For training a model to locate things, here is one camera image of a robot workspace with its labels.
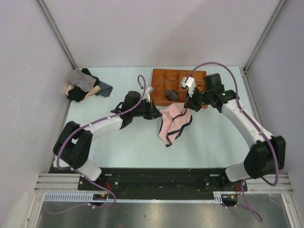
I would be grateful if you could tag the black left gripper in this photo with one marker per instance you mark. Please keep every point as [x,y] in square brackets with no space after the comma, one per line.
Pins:
[153,112]

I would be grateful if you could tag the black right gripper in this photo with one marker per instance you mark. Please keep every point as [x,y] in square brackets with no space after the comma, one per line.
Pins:
[190,103]

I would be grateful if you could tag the pink underwear navy trim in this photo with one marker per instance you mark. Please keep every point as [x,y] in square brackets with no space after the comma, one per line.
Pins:
[175,118]

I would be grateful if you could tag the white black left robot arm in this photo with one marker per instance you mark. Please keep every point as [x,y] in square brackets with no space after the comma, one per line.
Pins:
[73,145]

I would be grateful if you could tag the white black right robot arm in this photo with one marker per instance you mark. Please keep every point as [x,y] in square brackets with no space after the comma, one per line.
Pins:
[266,152]

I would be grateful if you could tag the orange rolled underwear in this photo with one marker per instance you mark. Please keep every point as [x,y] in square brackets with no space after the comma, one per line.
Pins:
[182,96]

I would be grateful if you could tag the grey rolled underwear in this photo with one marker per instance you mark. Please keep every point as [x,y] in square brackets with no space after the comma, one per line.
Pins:
[171,95]

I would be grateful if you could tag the navy striped underwear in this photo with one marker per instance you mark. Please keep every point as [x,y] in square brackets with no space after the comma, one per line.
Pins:
[105,89]

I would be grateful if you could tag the beige underwear in pile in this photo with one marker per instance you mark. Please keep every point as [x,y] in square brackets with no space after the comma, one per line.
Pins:
[75,93]

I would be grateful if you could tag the black underwear in pile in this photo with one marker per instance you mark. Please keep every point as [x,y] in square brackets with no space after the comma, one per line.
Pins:
[87,72]

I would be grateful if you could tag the grey striped underwear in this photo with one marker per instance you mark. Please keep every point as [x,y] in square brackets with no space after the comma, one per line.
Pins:
[81,80]

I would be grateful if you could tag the wooden compartment tray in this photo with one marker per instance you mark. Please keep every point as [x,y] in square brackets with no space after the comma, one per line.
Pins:
[163,79]

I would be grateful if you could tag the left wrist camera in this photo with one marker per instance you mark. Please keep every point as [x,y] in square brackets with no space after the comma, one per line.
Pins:
[146,93]

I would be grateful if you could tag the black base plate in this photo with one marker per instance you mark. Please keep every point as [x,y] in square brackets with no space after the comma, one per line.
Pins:
[229,198]

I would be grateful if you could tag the white slotted cable duct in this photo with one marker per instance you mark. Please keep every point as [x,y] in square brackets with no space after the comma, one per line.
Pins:
[101,198]

